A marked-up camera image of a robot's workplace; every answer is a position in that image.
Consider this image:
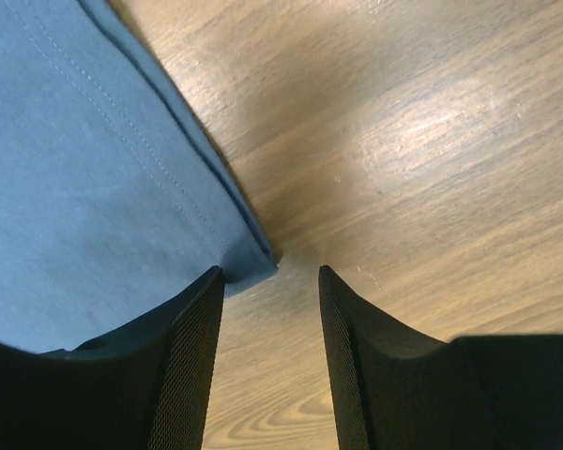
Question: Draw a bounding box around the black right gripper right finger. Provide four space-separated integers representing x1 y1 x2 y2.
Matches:
318 266 563 449

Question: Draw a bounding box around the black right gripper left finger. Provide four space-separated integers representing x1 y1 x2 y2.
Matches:
0 266 225 449

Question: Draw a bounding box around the blue-grey t shirt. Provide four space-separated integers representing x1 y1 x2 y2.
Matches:
0 1 277 353

